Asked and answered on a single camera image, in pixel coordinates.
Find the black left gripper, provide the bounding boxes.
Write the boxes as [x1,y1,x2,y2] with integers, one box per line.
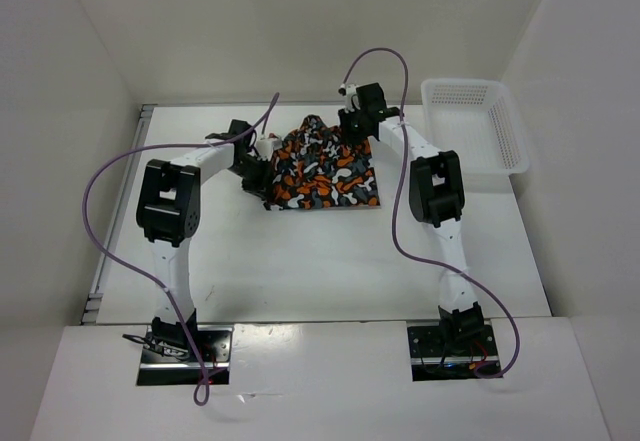
[228,156,274,203]

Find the orange camouflage shorts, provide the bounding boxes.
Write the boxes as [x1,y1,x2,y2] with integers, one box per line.
[265,115,380,210]

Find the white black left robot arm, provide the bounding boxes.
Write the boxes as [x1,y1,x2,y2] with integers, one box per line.
[136,119,282,361]

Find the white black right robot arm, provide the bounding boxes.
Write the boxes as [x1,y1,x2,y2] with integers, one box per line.
[338,82,477,354]

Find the white perforated plastic basket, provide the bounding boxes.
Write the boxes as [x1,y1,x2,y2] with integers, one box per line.
[421,78,530,175]

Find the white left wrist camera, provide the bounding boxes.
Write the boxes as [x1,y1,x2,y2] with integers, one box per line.
[254,136,282,161]

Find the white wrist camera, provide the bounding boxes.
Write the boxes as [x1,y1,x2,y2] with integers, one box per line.
[338,83,360,112]
[254,136,282,161]

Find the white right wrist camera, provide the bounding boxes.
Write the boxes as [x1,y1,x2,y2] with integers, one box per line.
[338,83,360,112]

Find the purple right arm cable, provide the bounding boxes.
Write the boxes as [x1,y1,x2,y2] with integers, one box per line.
[344,49,522,380]

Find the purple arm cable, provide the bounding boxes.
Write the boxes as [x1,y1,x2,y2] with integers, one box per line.
[80,92,281,406]
[344,49,522,380]

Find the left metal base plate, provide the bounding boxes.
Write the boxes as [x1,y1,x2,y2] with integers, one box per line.
[123,325,234,387]

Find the metal base plate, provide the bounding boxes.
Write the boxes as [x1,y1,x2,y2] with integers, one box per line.
[407,321,501,382]
[123,325,234,387]

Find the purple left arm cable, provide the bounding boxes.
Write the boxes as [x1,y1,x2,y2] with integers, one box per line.
[80,92,281,406]

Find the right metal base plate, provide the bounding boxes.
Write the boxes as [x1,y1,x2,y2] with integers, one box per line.
[407,321,501,382]

